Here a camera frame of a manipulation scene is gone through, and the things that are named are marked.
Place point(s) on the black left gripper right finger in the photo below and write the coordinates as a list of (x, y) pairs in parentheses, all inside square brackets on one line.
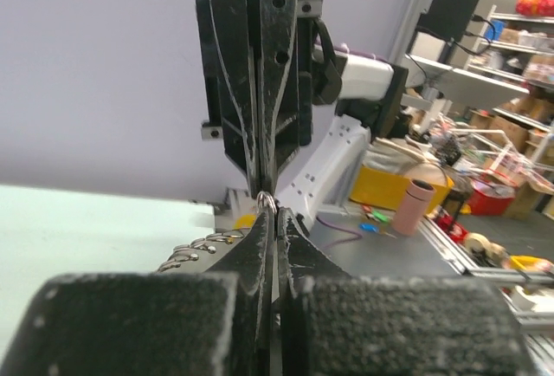
[(333, 323)]

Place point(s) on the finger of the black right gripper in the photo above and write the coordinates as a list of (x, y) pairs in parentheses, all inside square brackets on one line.
[(280, 108), (229, 80)]

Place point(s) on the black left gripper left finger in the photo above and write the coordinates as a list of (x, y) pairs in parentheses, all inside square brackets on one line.
[(205, 311)]

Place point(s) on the yellow key tag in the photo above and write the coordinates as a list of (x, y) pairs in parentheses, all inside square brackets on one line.
[(245, 221)]

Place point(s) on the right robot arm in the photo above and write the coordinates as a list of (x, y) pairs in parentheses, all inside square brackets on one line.
[(349, 99)]

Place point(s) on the spare blue key tag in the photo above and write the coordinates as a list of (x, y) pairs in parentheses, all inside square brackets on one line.
[(369, 227)]

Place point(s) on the spare green key tag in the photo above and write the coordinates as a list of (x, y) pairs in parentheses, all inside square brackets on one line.
[(377, 216)]

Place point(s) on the yellow bin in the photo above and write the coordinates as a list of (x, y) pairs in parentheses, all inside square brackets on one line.
[(386, 190)]

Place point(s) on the pink tumbler bottle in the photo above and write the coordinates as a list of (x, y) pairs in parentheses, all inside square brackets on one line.
[(412, 208)]

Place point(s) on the tape roll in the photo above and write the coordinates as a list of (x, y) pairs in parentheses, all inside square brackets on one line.
[(477, 244)]

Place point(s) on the red bin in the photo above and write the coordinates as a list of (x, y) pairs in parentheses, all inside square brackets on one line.
[(490, 198)]

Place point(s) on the aluminium front rail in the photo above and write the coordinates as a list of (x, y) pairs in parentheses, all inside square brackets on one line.
[(532, 323)]

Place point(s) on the right aluminium corner post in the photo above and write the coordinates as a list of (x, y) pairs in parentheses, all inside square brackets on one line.
[(411, 11)]

